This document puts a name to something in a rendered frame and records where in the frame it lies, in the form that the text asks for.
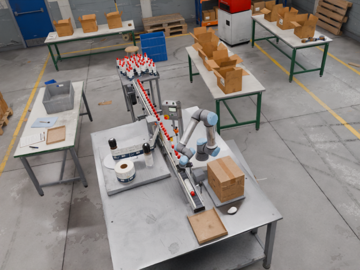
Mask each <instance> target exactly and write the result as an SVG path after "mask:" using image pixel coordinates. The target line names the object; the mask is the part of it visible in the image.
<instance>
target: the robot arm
mask: <svg viewBox="0 0 360 270"><path fill-rule="evenodd" d="M217 120H218V116H217V114H215V113H214V112H211V111H208V110H206V109H198V110H197V111H195V112H194V113H193V115H192V116H191V120H190V122H189V124H188V126H187V128H186V130H185V132H184V134H183V136H182V138H181V140H180V142H179V143H178V144H176V145H175V146H174V150H175V151H177V152H179V153H181V154H183V156H181V157H180V159H179V164H177V165H176V168H177V172H178V173H185V168H188V167H193V164H192V162H189V160H190V159H191V158H192V157H193V156H194V155H195V158H196V160H198V161H207V160H208V159H209V155H210V156H213V157H216V156H217V155H218V154H219V152H220V147H218V144H217V142H216V141H215V128H214V126H215V124H216V123H217ZM200 121H203V122H204V126H205V127H206V136H207V138H200V139H198V140H197V143H196V144H197V152H196V151H195V149H194V148H192V147H190V148H189V149H188V148H186V145H187V143H188V141H189V139H190V137H191V135H192V133H193V131H194V130H195V128H196V126H197V124H198V123H199V122H200ZM195 153H196V154H195Z"/></svg>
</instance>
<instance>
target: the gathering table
mask: <svg viewBox="0 0 360 270"><path fill-rule="evenodd" d="M116 70H117V73H118V75H119V78H120V80H121V84H122V89H123V93H124V98H125V102H126V107H127V111H130V112H131V108H130V109H129V107H130V103H129V104H128V102H129V100H127V97H126V94H127V92H128V88H127V85H129V84H132V83H133V81H134V82H135V83H136V82H137V79H139V80H140V82H141V81H143V82H147V81H149V85H150V89H151V95H152V101H153V105H155V100H154V93H153V87H152V80H155V82H156V89H157V95H158V100H159V107H160V110H162V103H161V97H160V89H159V82H158V79H159V78H160V75H159V73H158V71H157V70H156V74H157V76H156V77H155V76H154V74H153V75H152V76H149V72H147V73H146V75H143V74H141V77H138V75H137V74H136V72H134V78H135V79H133V81H132V82H130V80H128V77H127V74H126V76H125V77H124V76H123V75H121V72H120V70H119V69H118V66H116ZM125 90H126V92H125ZM162 115H163V110H162ZM131 116H132V112H131ZM132 121H133V117H132ZM133 123H134V122H133Z"/></svg>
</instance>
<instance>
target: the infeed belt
mask: <svg viewBox="0 0 360 270"><path fill-rule="evenodd" d="M180 175H181V177H182V179H183V181H184V180H185V179H187V178H188V176H187V174H186V172H185V173H183V172H181V173H180ZM188 179H189V178H188ZM184 183H185V182H184ZM190 183H191V181H190ZM191 185H192V183H191ZM183 186H184V185H183ZM192 187H193V185H192ZM184 188H185V187H184ZM193 189H194V187H193ZM185 190H186V189H185ZM186 192H187V191H186ZM194 193H195V195H194V196H192V195H191V194H190V195H191V197H192V199H193V201H194V203H195V205H196V208H195V209H198V208H201V207H203V204H202V202H201V201H200V199H199V197H198V195H197V193H196V191H195V189H194ZM187 194H188V193H187ZM191 202H192V201H191ZM192 204H193V203H192Z"/></svg>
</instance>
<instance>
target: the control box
mask: <svg viewBox="0 0 360 270"><path fill-rule="evenodd" d="M166 102H168V104H166ZM173 102H174V105H172V103H173ZM175 102H176V101H170V100H165V101H164V102H163V104H162V108H163V115H164V117H165V116H167V117H168V120H175V121H178V112H177V106H176V103H175ZM168 107H176V112H174V111H169V108H168ZM169 113H177V116H169Z"/></svg>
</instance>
